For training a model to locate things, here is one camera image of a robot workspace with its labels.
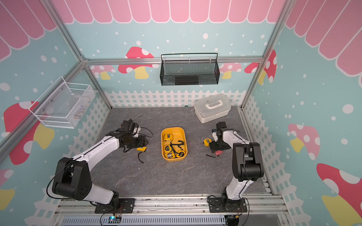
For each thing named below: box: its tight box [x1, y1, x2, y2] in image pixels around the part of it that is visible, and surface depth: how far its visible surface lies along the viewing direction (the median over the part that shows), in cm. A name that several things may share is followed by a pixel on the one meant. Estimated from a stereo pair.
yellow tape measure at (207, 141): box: [203, 137, 213, 147], surface depth 99 cm
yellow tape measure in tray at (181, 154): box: [176, 150, 186, 158], surface depth 92 cm
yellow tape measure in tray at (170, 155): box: [165, 151, 176, 160], surface depth 91 cm
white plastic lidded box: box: [194, 93, 232, 124], surface depth 108 cm
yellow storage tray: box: [161, 126, 188, 156], surface depth 102 cm
